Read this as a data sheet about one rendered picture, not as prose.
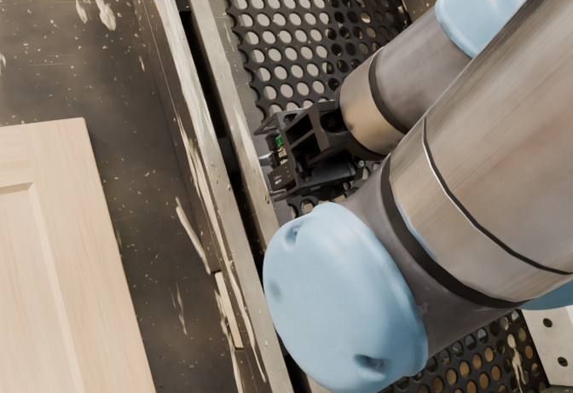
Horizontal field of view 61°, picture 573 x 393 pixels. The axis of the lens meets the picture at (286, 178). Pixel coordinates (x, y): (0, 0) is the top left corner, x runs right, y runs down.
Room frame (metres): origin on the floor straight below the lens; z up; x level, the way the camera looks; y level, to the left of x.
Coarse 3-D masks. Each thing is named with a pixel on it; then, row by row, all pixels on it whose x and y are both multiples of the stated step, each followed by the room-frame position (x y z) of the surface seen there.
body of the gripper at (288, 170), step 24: (336, 96) 0.38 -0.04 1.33; (312, 120) 0.37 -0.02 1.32; (336, 120) 0.39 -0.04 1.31; (288, 144) 0.40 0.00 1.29; (312, 144) 0.41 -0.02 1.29; (336, 144) 0.36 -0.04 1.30; (360, 144) 0.36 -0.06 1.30; (288, 168) 0.41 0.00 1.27; (312, 168) 0.42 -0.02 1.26; (336, 168) 0.41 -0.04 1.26; (360, 168) 0.43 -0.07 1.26; (288, 192) 0.40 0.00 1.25
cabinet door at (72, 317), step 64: (0, 128) 0.44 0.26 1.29; (64, 128) 0.47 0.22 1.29; (0, 192) 0.41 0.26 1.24; (64, 192) 0.43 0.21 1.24; (0, 256) 0.38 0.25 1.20; (64, 256) 0.39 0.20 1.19; (0, 320) 0.35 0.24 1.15; (64, 320) 0.36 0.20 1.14; (128, 320) 0.38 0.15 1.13; (0, 384) 0.32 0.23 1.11; (64, 384) 0.33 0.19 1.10; (128, 384) 0.35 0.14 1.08
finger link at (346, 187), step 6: (348, 180) 0.45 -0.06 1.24; (324, 186) 0.46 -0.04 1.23; (330, 186) 0.45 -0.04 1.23; (336, 186) 0.45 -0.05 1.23; (342, 186) 0.44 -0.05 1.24; (348, 186) 0.45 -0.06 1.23; (312, 192) 0.48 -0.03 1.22; (318, 192) 0.47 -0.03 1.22; (324, 192) 0.46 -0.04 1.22; (330, 192) 0.45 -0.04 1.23; (336, 192) 0.45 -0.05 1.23; (342, 192) 0.44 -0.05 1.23; (318, 198) 0.48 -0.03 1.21; (324, 198) 0.46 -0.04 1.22; (330, 198) 0.45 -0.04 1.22
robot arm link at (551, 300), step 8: (560, 288) 0.22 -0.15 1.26; (568, 288) 0.22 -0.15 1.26; (544, 296) 0.23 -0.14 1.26; (552, 296) 0.23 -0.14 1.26; (560, 296) 0.22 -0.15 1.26; (568, 296) 0.22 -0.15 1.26; (528, 304) 0.23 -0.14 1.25; (536, 304) 0.23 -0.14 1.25; (544, 304) 0.23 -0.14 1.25; (552, 304) 0.22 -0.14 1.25; (560, 304) 0.22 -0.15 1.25; (568, 304) 0.22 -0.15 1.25
